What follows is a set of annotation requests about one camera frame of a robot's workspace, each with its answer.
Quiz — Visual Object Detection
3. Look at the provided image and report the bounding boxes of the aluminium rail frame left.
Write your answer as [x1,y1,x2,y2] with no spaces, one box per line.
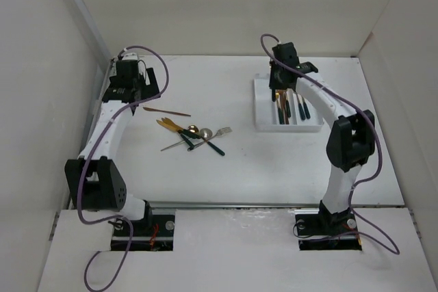
[70,57,129,209]

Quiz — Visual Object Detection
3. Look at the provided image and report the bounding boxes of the purple cable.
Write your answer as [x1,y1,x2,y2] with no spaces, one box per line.
[77,44,170,289]
[259,34,400,255]

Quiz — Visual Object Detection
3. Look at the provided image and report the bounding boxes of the silver fork green handle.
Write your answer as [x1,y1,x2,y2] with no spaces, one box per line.
[188,127,232,151]

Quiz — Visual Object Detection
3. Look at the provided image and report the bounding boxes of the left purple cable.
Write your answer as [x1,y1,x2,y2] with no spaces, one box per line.
[77,44,170,289]

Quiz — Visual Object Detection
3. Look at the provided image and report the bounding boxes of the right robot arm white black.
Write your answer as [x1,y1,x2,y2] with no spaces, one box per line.
[270,42,375,233]

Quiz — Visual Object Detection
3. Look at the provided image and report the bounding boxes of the silver spoon long handle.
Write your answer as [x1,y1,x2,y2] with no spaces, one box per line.
[160,129,214,152]

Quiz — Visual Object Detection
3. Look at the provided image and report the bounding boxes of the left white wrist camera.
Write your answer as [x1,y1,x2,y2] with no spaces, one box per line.
[118,49,140,62]

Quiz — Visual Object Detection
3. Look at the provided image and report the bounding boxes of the dark brown wooden fork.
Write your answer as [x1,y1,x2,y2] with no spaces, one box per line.
[281,90,288,117]

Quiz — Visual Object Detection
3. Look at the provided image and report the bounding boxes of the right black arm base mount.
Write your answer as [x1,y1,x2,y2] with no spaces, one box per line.
[293,209,362,251]

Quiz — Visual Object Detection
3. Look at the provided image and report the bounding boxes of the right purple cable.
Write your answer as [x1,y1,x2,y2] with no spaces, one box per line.
[259,34,400,255]

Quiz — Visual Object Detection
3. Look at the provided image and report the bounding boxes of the gold spoon green handle pile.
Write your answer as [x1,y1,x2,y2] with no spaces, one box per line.
[180,129,201,150]

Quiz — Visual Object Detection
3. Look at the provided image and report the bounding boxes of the thin copper knife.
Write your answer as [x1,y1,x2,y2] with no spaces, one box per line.
[143,107,191,117]

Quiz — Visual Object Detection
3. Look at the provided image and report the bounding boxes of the copper fork all metal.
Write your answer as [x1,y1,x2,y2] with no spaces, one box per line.
[276,91,285,124]

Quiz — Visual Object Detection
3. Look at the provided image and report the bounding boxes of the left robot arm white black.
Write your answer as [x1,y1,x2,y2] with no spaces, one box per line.
[64,58,159,235]

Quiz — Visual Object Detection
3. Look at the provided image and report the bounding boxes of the white three-compartment tray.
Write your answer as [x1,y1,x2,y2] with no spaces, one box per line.
[253,75,324,133]

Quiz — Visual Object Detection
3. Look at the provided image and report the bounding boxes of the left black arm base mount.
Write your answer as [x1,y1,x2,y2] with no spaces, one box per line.
[109,206,176,252]

